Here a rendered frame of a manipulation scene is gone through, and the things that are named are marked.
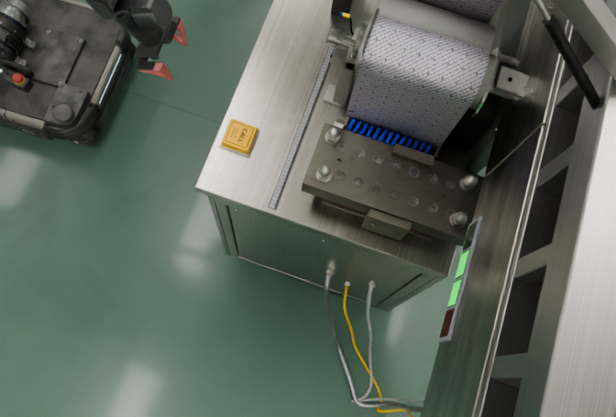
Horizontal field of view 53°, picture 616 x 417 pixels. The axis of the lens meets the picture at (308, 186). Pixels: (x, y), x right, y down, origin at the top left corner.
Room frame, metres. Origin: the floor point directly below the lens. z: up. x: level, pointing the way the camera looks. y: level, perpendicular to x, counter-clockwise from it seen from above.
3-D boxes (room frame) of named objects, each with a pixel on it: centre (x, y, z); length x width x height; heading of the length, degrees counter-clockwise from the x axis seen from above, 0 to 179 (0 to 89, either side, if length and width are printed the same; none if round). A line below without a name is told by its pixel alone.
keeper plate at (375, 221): (0.39, -0.20, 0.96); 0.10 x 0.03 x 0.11; 82
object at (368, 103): (0.61, -0.17, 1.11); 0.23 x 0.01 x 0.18; 82
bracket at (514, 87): (0.65, -0.35, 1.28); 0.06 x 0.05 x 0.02; 82
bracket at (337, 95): (0.73, -0.02, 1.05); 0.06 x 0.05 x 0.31; 82
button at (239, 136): (0.56, 0.19, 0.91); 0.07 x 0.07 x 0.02; 82
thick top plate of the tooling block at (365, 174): (0.49, -0.20, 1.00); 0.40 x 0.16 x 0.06; 82
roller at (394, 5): (0.79, -0.20, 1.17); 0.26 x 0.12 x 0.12; 82
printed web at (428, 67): (0.80, -0.20, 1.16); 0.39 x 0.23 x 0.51; 172
